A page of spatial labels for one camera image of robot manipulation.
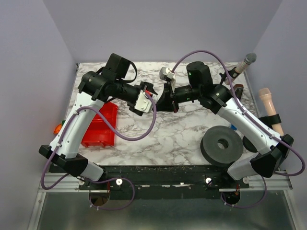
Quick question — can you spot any black filament spool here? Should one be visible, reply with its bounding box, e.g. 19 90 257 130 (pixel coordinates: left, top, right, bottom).
200 126 244 167

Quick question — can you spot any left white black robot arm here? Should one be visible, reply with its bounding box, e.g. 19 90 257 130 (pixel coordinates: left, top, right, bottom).
39 53 156 181

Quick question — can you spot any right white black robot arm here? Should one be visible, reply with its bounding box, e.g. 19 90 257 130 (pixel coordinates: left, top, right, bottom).
156 61 294 180

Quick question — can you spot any red plastic bin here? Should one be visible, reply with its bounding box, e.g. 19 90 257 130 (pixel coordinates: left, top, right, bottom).
81 102 118 148

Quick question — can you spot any black round microphone stand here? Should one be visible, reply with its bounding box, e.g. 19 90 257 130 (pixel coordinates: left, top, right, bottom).
220 67 239 85

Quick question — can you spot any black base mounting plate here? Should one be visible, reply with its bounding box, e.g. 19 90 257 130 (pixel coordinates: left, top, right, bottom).
76 165 249 200

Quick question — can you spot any grey silver microphone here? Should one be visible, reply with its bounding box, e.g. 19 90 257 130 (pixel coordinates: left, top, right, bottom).
224 53 257 85

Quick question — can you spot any pink beige microphone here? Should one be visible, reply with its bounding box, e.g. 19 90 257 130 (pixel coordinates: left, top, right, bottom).
259 88 284 136

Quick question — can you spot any orange toy brick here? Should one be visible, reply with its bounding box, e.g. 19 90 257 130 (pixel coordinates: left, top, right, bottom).
53 124 62 135

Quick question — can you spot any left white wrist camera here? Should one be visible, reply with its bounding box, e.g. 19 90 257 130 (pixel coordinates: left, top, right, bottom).
134 91 153 113

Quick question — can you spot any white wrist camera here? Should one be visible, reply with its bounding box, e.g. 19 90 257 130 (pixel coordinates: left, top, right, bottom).
134 91 153 113
159 67 176 88

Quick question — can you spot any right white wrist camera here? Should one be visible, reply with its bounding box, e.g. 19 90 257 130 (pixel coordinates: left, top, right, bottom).
159 67 176 88

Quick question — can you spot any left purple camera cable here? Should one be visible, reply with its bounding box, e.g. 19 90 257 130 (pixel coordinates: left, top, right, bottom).
40 95 158 211

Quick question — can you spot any purple camera cable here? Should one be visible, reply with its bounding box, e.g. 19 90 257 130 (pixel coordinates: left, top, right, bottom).
40 95 158 211
172 49 307 208

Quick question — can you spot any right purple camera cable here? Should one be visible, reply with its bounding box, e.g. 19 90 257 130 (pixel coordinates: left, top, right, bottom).
172 49 307 208

